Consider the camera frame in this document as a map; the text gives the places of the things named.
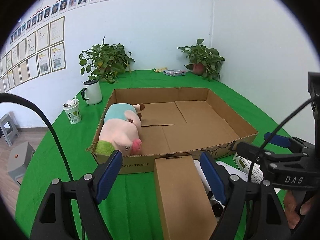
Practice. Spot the left potted plant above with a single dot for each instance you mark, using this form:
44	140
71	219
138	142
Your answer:
104	62

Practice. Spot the green patterned paper cup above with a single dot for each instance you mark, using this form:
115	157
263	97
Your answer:
72	110

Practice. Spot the right potted plant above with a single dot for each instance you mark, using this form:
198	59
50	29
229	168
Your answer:
203	61

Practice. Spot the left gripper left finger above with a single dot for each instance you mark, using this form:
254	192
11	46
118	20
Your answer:
54	218

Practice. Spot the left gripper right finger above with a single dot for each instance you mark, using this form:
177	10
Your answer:
266	220

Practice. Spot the green tablecloth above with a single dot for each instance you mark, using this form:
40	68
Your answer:
131	210

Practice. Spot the large open cardboard box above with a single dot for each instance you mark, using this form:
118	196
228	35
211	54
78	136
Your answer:
181	121

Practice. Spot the yellow item at back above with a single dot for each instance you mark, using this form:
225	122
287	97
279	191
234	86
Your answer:
160	70

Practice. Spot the pig plush toy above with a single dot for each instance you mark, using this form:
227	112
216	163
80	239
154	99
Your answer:
121	130

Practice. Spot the white plastic device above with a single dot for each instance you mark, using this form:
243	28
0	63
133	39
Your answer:
231	170

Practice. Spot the round grey stool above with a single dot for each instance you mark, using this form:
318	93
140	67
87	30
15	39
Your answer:
18	161

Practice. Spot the white enamel mug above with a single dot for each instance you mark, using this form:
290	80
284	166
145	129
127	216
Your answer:
91	92

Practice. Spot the white green medicine box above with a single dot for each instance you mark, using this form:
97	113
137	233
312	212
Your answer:
244	165

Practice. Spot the colourful pack at back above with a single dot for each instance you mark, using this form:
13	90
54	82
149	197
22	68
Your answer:
174	72

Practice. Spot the white hair dryer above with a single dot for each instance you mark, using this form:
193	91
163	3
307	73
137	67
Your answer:
217	207

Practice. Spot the potted plant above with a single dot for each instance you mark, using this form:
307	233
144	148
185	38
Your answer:
203	61
104	62

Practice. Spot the grey plastic stool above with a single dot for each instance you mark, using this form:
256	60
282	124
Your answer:
8	129

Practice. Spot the small brown cardboard box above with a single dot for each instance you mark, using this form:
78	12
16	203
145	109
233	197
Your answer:
184	207

